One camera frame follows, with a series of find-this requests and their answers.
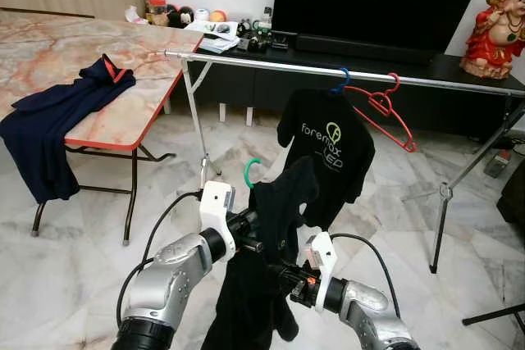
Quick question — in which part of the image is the black logo t-shirt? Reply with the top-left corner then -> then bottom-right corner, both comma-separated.
276,88 -> 377,232
201,156 -> 321,350

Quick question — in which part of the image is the green plastic hanger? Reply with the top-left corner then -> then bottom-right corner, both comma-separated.
243,157 -> 263,189

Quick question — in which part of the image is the navy shirt red striped collar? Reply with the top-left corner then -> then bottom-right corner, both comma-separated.
0,53 -> 138,203

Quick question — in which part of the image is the blue plastic hanger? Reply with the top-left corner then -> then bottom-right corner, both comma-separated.
330,67 -> 352,95

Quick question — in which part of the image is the red plastic hanger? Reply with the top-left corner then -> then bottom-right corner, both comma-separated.
343,73 -> 418,154

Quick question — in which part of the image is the black low tv console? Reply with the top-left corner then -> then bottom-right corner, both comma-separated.
168,34 -> 525,142

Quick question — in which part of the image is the silver metal clothes rack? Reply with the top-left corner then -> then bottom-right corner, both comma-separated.
162,49 -> 525,275

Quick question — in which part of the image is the black yellow gadget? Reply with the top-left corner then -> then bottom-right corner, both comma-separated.
238,26 -> 272,52

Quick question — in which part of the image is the small black box device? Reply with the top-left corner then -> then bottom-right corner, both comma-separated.
271,30 -> 296,49

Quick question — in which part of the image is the white paper stack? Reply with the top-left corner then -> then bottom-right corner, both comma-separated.
185,20 -> 240,54

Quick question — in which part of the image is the black metal stand leg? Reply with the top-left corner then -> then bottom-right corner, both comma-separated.
462,305 -> 525,326

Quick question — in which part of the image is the black soundbar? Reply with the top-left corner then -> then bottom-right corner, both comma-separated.
295,34 -> 436,66

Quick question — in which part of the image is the dark brown sofa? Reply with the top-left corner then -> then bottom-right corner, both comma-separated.
496,157 -> 525,244

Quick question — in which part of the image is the grey power strip green light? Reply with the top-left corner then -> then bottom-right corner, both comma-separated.
484,149 -> 514,179

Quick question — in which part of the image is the red lid snack jar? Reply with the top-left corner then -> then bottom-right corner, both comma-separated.
148,0 -> 169,26

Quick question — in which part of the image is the pink tissue box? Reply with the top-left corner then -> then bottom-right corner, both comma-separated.
125,6 -> 150,25

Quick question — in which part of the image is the marble pattern folding table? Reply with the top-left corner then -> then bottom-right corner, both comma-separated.
0,10 -> 203,246

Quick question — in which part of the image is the red laughing Buddha statue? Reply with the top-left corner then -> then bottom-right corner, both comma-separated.
461,0 -> 525,80

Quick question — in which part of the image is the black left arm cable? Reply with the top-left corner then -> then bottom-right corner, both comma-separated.
115,190 -> 206,326

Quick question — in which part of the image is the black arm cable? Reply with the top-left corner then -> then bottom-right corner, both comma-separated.
115,190 -> 206,326
330,233 -> 401,318

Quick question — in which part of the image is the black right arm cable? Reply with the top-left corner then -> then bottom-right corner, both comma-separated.
330,233 -> 401,318

